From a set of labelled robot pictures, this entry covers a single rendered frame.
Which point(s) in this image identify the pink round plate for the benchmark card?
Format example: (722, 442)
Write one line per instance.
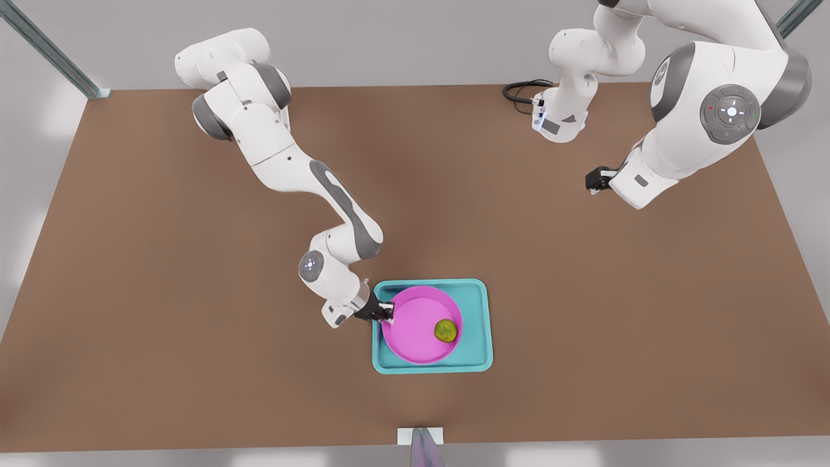
(422, 324)

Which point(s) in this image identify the teal rectangular tray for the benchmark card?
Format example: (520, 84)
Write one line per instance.
(476, 311)

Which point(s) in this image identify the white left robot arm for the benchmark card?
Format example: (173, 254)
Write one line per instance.
(707, 110)

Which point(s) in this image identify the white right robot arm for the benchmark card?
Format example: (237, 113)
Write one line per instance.
(279, 155)

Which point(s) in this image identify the green-orange round fruit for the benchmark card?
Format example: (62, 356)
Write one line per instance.
(445, 330)

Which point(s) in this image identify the silver frame post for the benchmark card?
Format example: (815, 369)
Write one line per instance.
(48, 48)
(425, 447)
(799, 16)

